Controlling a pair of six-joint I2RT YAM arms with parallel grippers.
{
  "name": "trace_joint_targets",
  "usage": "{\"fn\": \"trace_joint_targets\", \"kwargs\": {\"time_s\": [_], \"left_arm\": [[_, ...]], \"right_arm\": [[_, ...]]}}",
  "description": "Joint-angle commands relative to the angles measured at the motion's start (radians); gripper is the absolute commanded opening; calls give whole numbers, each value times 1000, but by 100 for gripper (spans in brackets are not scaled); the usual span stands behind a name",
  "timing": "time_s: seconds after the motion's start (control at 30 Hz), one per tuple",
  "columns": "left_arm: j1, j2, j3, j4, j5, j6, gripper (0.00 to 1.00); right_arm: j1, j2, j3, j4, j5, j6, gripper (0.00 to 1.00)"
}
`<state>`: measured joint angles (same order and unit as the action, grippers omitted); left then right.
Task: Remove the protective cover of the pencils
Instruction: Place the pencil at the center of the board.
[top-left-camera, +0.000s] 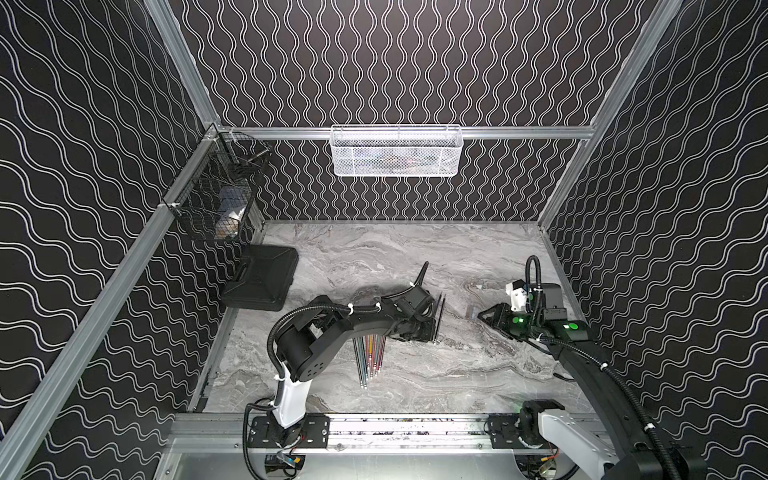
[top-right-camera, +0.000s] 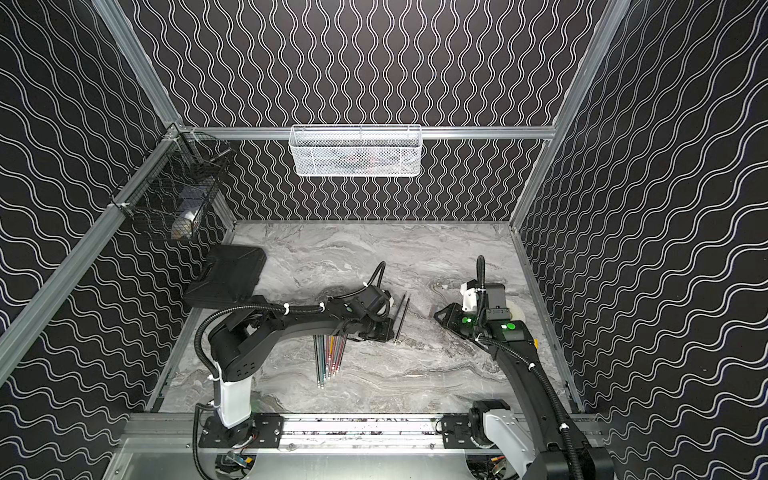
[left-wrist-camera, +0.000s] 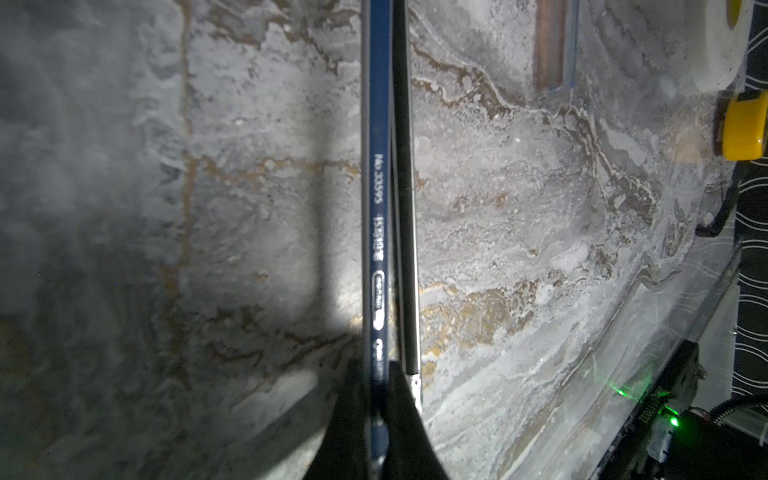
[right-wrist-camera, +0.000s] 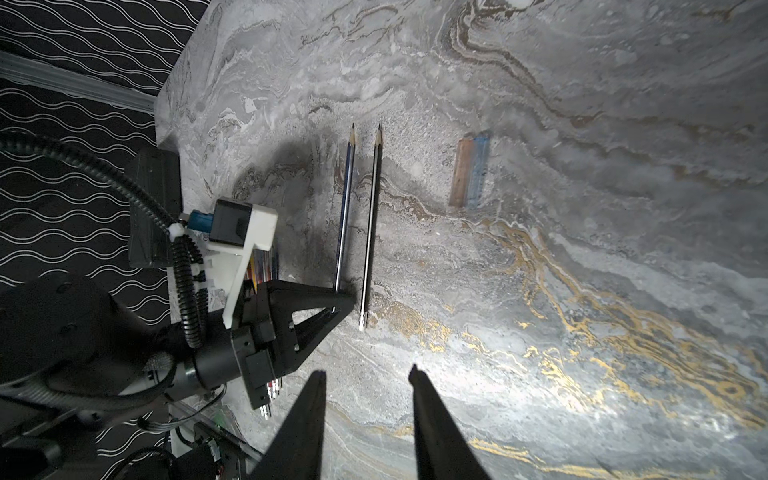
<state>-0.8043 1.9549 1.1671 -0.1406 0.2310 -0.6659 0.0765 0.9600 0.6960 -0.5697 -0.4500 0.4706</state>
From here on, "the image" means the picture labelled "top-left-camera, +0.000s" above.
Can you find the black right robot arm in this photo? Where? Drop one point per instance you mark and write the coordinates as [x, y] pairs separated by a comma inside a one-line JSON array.
[[635, 446]]

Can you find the aluminium back rail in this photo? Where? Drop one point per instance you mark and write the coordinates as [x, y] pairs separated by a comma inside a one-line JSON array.
[[415, 131]]

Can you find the black plastic case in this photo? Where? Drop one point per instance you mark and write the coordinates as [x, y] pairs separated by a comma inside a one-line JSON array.
[[263, 278]]

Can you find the black pencil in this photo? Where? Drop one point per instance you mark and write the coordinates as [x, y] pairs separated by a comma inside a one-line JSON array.
[[440, 318]]

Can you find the aluminium corner post right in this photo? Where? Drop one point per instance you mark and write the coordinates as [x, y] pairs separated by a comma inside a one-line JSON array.
[[644, 47]]

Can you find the aluminium corner post left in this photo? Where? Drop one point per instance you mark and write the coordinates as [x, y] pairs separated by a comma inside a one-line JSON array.
[[169, 29]]

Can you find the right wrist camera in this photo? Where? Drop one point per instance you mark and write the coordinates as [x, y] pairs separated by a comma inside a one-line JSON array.
[[517, 291]]

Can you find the black wire basket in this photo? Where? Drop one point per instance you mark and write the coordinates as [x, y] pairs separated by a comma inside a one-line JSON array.
[[218, 204]]

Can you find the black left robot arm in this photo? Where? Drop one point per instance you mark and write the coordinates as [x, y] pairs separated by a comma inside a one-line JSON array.
[[304, 342]]

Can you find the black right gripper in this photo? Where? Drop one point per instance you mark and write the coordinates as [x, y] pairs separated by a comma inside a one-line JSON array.
[[497, 317]]

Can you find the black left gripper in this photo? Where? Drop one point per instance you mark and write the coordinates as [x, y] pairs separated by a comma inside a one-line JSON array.
[[429, 313]]

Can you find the white wire basket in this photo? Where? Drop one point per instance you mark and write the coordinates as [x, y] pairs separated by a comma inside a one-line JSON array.
[[435, 156]]

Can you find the aluminium left side rail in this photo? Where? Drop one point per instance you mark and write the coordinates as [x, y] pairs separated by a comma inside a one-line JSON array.
[[28, 431]]

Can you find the aluminium corner post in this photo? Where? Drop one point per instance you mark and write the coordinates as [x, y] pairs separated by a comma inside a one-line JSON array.
[[169, 29], [644, 47]]

